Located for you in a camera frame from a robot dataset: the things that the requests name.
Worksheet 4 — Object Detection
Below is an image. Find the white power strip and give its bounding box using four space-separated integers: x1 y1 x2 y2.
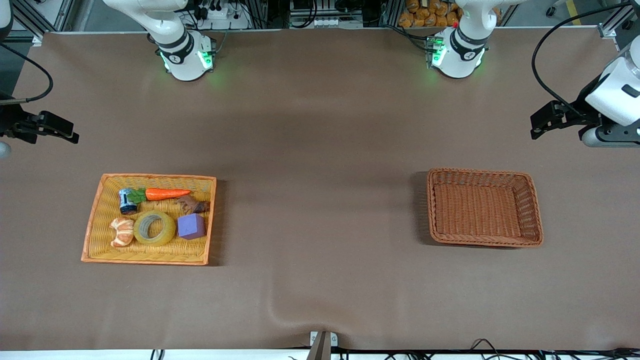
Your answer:
200 4 251 30

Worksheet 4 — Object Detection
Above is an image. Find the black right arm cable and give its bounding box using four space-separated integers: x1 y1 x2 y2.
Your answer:
0 43 54 105

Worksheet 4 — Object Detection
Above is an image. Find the yellow wicker basket orange rim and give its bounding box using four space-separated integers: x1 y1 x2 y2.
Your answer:
81 173 217 266

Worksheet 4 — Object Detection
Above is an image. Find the brown toy lion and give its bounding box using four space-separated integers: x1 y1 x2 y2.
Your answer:
175 195 211 215

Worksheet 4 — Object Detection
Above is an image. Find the purple cube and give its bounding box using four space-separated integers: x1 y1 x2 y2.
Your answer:
177 213 207 241

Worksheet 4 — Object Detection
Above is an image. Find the brown wicker basket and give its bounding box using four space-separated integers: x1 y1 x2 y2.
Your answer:
426 168 544 248

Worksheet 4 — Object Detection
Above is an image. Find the aluminium frame profile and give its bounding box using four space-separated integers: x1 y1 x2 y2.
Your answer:
597 9 632 39
10 0 68 46

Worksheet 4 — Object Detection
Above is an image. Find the orange toy carrot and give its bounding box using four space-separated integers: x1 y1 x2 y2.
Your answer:
131 187 192 204

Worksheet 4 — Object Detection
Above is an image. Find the yellow tape roll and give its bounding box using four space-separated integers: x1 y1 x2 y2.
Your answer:
133 210 177 247

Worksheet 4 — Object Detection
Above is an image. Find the orange packaged goods pile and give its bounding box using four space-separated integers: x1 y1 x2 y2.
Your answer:
398 0 462 28

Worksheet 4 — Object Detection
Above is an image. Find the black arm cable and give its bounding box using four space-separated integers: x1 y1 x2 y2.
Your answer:
0 43 54 105
531 2 640 113

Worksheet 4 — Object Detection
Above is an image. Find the toy croissant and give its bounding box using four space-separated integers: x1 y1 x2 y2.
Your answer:
109 217 135 248

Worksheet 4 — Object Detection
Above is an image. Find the white connector strip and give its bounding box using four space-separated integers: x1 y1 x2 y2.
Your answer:
312 17 354 29

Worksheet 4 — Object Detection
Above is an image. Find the small dark printed can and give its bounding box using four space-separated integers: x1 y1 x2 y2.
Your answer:
118 188 140 216

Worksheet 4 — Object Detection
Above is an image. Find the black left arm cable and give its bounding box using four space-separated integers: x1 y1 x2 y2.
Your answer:
531 2 640 113

